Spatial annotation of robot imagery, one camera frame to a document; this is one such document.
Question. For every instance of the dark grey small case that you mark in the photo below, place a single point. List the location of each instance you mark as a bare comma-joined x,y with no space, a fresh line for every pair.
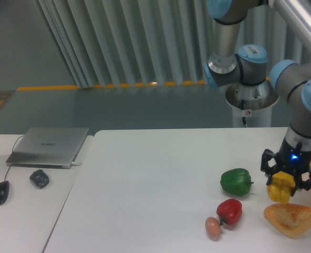
40,179

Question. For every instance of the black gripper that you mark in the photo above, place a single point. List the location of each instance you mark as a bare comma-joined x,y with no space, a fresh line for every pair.
291,160

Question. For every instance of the golden flat bread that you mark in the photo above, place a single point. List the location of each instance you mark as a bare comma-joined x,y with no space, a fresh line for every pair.
290,219

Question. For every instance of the yellow bell pepper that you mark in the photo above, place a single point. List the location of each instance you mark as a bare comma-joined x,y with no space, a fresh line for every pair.
281,187

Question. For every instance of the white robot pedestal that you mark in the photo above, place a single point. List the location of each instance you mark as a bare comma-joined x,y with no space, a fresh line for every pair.
251,105

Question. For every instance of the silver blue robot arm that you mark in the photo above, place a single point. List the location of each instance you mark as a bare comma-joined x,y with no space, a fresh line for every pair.
297,87

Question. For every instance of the white pleated curtain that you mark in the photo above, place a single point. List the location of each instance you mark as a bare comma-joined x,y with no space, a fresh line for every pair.
175,42

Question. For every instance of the red bell pepper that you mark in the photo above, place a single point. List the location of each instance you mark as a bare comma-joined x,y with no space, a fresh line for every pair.
229,212

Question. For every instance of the brown egg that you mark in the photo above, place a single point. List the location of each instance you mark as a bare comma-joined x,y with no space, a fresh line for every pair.
213,227

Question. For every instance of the green bell pepper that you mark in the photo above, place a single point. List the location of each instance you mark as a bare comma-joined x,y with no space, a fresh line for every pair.
236,181

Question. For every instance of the silver closed laptop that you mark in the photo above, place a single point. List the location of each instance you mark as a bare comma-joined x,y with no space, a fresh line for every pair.
48,148

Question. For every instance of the black computer mouse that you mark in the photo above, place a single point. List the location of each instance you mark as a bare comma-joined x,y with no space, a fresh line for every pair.
4,191

